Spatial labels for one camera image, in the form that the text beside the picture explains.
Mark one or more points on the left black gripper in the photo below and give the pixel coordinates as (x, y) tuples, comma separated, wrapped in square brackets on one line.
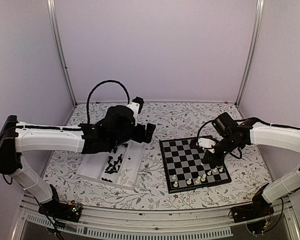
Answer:
[(140, 136)]

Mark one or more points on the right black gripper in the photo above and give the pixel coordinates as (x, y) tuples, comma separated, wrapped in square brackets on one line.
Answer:
[(212, 159)]

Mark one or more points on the white bishop piece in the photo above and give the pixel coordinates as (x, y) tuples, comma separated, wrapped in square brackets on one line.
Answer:
[(198, 180)]

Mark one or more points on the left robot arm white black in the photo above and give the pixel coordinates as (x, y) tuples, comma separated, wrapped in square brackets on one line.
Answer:
[(17, 137)]

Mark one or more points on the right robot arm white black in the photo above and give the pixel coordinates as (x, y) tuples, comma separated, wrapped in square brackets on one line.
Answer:
[(280, 145)]

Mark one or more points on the pile of black chess pieces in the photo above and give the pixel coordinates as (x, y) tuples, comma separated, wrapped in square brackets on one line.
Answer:
[(112, 166)]

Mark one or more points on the pile of white chess pieces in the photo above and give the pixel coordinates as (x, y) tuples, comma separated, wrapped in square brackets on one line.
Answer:
[(126, 178)]

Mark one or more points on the black grey chessboard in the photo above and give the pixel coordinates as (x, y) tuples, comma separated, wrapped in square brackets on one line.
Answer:
[(182, 158)]

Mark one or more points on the floral patterned table mat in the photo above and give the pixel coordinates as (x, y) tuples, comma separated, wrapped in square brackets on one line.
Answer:
[(172, 120)]

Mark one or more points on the clear plastic piece tray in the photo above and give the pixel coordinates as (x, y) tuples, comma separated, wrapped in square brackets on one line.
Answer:
[(92, 165)]

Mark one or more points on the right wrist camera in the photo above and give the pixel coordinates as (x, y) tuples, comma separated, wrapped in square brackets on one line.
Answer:
[(206, 143)]

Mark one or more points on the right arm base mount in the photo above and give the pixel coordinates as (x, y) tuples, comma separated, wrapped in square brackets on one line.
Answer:
[(257, 215)]

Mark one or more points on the front aluminium rail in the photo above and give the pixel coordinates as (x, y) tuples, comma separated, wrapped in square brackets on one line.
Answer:
[(202, 223)]

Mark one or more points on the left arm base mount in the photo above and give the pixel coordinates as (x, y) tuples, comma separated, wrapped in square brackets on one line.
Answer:
[(70, 211)]

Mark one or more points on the left aluminium frame post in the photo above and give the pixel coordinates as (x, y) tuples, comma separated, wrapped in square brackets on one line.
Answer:
[(59, 49)]

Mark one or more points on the aluminium frame post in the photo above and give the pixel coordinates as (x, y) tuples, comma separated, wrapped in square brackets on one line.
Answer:
[(59, 49), (251, 52)]

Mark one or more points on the right aluminium frame post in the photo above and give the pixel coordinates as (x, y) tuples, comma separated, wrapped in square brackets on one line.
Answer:
[(251, 52)]

